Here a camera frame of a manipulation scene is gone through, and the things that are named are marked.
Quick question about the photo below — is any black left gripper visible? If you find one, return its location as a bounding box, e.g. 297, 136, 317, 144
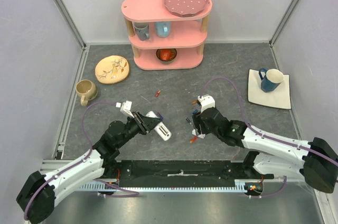
116, 110, 162, 147

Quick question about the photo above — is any white battery cover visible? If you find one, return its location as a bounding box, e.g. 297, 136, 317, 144
192, 129, 205, 138

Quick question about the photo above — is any white remote control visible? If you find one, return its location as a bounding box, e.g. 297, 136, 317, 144
149, 111, 172, 141

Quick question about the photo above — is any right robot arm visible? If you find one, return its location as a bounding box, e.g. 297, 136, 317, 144
192, 107, 337, 193

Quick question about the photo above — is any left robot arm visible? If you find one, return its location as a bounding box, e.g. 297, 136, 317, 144
16, 111, 172, 223

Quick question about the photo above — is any red orange battery near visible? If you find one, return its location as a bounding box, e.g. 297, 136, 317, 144
190, 136, 198, 144

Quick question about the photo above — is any yellow floral plate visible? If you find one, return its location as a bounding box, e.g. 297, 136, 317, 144
95, 55, 130, 85

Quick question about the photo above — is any red mug in bowl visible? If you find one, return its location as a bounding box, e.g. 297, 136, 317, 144
159, 49, 175, 61

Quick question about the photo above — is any beige mug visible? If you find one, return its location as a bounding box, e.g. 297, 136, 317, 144
76, 79, 98, 106

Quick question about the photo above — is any dark bowl on shelf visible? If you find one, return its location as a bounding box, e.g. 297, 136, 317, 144
156, 49, 177, 64

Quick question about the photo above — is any pink three-tier shelf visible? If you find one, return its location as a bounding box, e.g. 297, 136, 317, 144
121, 0, 212, 70

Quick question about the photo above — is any white square plate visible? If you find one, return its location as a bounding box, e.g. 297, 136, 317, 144
248, 69, 292, 110

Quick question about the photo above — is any dark blue mug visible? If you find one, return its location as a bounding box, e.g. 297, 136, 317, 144
258, 68, 284, 92

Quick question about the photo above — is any grey mug on shelf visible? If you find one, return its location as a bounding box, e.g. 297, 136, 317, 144
134, 22, 149, 41

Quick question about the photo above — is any light blue mug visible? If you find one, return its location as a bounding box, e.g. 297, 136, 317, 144
155, 22, 171, 38

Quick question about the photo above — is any pink dotted plate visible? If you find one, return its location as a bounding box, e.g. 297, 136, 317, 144
163, 0, 210, 17

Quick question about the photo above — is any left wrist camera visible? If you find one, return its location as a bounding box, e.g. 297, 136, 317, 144
115, 100, 134, 118

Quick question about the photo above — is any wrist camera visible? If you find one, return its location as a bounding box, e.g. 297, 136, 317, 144
115, 100, 134, 118
198, 95, 215, 112

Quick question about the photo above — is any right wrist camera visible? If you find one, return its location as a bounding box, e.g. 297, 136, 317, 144
198, 95, 215, 112

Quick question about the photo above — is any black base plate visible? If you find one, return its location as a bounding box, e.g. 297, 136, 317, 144
99, 160, 262, 188

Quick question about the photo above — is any white cable duct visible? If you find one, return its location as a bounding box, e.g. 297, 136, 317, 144
77, 181, 262, 193

